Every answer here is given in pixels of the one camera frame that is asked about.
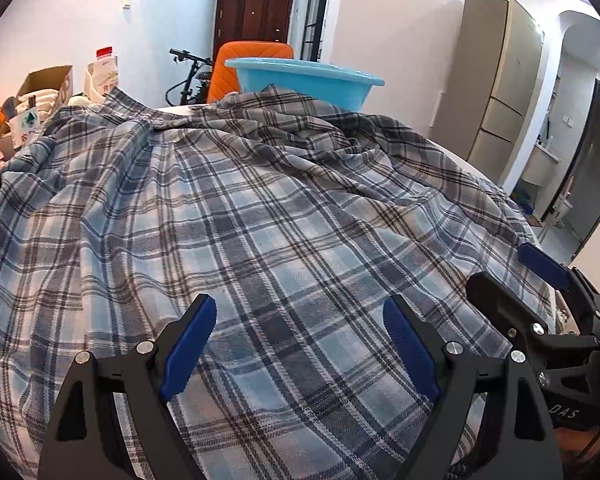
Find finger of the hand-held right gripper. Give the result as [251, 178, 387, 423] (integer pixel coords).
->
[518, 242, 600, 326]
[466, 272, 600, 368]

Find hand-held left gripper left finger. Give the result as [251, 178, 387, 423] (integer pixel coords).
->
[37, 294, 217, 480]

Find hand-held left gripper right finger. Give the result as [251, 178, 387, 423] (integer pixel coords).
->
[382, 295, 563, 480]

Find light blue plastic basin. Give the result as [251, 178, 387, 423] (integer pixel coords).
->
[224, 57, 386, 111]

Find white sink cabinet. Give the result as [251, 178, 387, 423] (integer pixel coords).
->
[522, 142, 561, 186]

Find dark sliding door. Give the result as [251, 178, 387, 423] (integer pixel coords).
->
[540, 77, 600, 261]

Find blue grey plaid cloth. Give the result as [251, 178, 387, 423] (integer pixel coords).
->
[0, 85, 553, 480]

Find beige refrigerator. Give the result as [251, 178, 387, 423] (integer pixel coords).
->
[430, 0, 546, 186]

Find black bicycle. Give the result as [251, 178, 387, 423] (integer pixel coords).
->
[165, 49, 216, 107]

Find orange chair back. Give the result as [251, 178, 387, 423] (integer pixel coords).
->
[206, 41, 295, 106]

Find white carton with red cap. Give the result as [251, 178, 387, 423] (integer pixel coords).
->
[84, 46, 120, 98]

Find black framed glass door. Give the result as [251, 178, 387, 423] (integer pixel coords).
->
[300, 0, 336, 63]

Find dark brown door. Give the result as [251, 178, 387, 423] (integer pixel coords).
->
[213, 0, 297, 63]

